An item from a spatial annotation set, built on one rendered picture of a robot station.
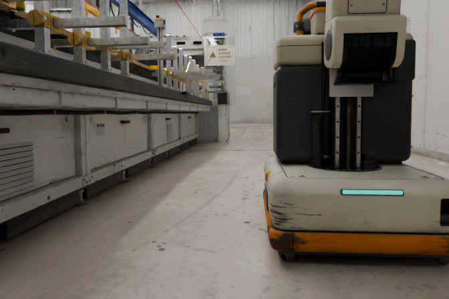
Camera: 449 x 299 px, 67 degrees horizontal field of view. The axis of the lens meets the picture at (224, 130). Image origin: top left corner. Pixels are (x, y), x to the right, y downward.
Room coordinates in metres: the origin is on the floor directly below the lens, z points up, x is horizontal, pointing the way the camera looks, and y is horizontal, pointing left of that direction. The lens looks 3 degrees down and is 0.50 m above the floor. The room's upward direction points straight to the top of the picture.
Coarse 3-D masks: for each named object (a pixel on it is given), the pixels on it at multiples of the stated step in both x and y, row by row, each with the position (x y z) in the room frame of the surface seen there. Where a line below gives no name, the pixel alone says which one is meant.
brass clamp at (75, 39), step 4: (72, 32) 1.39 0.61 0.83; (68, 36) 1.39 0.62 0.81; (72, 36) 1.38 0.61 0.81; (76, 36) 1.38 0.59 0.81; (80, 36) 1.39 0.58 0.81; (84, 36) 1.42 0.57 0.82; (88, 36) 1.46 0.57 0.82; (68, 40) 1.39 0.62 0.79; (72, 40) 1.38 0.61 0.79; (76, 40) 1.38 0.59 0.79; (80, 40) 1.39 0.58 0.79; (84, 40) 1.42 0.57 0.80; (72, 44) 1.40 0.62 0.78; (76, 44) 1.39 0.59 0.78; (80, 44) 1.40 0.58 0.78; (84, 44) 1.42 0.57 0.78; (88, 48) 1.47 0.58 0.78; (92, 48) 1.49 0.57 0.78
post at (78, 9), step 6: (72, 0) 1.41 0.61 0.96; (78, 0) 1.41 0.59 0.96; (72, 6) 1.41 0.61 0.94; (78, 6) 1.41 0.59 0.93; (84, 6) 1.44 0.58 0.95; (72, 12) 1.41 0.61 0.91; (78, 12) 1.41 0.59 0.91; (84, 12) 1.44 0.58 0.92; (78, 30) 1.41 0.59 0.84; (84, 30) 1.44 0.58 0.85; (78, 48) 1.41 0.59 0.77; (84, 48) 1.43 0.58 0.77; (78, 54) 1.41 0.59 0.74; (84, 54) 1.43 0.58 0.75
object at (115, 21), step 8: (112, 16) 1.19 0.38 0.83; (120, 16) 1.18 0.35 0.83; (8, 24) 1.21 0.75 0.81; (16, 24) 1.21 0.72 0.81; (24, 24) 1.21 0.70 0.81; (56, 24) 1.20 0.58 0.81; (64, 24) 1.20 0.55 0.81; (72, 24) 1.20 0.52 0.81; (80, 24) 1.19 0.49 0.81; (88, 24) 1.19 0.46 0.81; (96, 24) 1.19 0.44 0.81; (104, 24) 1.19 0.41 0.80; (112, 24) 1.18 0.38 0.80; (120, 24) 1.18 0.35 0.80
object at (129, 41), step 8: (56, 40) 1.46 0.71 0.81; (64, 40) 1.46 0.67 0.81; (88, 40) 1.45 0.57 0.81; (96, 40) 1.45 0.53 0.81; (104, 40) 1.45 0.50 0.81; (112, 40) 1.44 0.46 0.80; (120, 40) 1.44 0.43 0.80; (128, 40) 1.44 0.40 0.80; (136, 40) 1.43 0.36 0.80; (144, 40) 1.43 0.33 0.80
